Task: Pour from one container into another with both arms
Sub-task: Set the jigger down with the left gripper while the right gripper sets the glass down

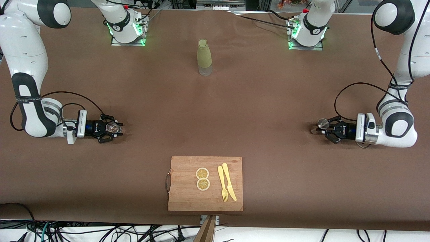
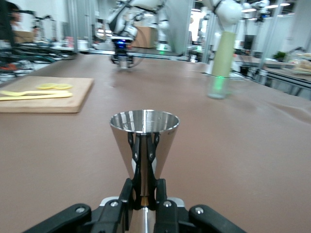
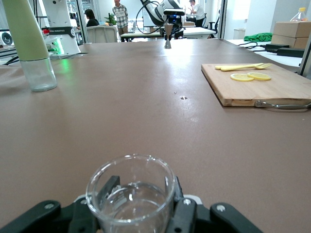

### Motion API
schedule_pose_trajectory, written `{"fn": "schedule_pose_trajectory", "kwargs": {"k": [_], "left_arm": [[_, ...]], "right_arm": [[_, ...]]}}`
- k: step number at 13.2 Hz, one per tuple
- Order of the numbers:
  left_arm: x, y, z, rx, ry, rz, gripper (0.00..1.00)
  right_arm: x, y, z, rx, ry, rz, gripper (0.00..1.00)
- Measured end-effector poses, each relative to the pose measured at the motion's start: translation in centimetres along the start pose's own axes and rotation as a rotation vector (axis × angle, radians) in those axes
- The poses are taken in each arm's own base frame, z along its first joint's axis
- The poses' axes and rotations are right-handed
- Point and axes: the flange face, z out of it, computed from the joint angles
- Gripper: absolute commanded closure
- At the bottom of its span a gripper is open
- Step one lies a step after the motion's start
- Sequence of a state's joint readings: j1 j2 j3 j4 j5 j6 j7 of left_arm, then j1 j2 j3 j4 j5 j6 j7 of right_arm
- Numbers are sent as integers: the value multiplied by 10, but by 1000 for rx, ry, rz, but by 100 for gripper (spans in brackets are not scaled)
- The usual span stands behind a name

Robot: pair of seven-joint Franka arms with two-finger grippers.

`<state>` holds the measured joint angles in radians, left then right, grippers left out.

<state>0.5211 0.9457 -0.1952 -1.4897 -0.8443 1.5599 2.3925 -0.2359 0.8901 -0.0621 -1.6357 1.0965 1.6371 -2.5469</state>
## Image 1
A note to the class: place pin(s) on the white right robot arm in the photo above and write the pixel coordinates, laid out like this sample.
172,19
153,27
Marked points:
27,47

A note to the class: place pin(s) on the clear glass cup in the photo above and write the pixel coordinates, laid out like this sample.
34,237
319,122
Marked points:
113,128

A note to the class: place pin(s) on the steel double jigger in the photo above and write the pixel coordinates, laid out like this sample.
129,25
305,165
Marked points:
323,123

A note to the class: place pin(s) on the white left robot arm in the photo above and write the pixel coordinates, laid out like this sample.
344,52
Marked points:
399,124

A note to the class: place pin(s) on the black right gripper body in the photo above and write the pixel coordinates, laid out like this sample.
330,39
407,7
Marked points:
93,128

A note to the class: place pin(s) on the brown table cover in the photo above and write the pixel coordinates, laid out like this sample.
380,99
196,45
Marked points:
268,151

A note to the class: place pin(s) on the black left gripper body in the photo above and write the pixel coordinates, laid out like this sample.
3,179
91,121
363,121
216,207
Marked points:
346,129

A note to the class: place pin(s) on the green sleeved glass bottle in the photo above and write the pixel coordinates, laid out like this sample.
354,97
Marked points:
204,55

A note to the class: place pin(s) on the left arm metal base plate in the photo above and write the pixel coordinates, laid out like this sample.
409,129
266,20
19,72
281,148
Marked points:
319,48

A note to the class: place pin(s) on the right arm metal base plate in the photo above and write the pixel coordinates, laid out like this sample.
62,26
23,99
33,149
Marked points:
116,43

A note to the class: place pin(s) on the wooden cutting board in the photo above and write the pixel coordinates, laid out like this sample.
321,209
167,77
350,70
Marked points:
188,195

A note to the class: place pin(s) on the lemon slice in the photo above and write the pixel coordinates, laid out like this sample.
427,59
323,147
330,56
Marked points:
202,173
203,184

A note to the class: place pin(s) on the grey equipment box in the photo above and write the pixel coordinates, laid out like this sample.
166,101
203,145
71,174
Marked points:
220,5

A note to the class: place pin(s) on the yellow plastic knife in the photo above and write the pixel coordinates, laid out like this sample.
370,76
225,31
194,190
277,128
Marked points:
228,181

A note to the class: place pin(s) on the yellow plastic fork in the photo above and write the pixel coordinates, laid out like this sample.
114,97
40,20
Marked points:
221,181

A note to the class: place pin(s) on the wooden post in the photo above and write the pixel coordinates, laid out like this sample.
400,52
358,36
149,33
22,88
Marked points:
206,232

